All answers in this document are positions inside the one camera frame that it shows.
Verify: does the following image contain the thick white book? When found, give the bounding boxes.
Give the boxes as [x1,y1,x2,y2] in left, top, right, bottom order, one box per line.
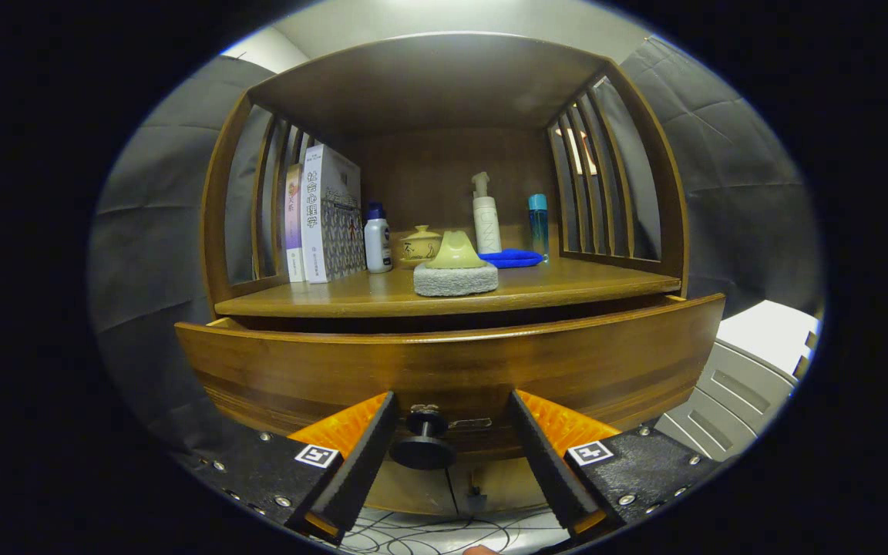
[300,143,366,284]

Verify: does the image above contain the wooden countertop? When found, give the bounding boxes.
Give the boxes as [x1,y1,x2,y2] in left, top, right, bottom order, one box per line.
[214,231,682,318]

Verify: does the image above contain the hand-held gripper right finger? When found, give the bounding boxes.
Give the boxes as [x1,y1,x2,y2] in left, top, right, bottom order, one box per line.
[508,388,722,542]

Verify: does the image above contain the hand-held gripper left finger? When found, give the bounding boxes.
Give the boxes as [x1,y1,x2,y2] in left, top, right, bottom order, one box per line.
[174,389,401,546]

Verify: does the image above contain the white pump bottle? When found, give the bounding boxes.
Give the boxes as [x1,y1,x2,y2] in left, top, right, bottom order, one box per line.
[471,171,503,255]

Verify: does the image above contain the folded blue cloth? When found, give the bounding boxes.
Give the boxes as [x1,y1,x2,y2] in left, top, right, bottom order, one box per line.
[479,247,546,269]

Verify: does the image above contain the green scrub brush grey sponge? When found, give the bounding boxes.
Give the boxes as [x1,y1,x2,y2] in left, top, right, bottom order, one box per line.
[412,229,500,298]

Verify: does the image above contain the wooden cabinet door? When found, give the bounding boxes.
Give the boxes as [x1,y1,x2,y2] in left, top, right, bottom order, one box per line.
[363,460,460,516]
[448,459,553,519]

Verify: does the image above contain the black floor cables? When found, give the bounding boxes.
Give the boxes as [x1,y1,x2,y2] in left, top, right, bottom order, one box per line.
[336,509,568,555]

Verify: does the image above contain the yellow lidded tea cup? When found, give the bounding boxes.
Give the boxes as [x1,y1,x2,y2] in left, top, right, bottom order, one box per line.
[398,224,442,270]

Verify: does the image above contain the black backdrop cloth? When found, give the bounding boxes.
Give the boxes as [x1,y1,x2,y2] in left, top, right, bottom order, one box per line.
[88,35,826,463]

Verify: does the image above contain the thin purple book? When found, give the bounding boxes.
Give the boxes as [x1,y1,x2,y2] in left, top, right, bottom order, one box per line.
[284,163,308,283]

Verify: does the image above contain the clear blue bottle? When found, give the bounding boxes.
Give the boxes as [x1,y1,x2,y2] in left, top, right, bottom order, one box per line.
[528,193,550,263]

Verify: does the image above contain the brown wooden drawer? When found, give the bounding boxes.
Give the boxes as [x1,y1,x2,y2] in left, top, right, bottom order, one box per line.
[174,291,726,471]

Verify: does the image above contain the brown wooden cabinet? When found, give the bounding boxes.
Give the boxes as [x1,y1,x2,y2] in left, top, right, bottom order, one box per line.
[199,31,691,519]

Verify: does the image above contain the white bottle with blue cap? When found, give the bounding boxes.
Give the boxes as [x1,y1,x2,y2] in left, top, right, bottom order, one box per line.
[363,202,394,274]

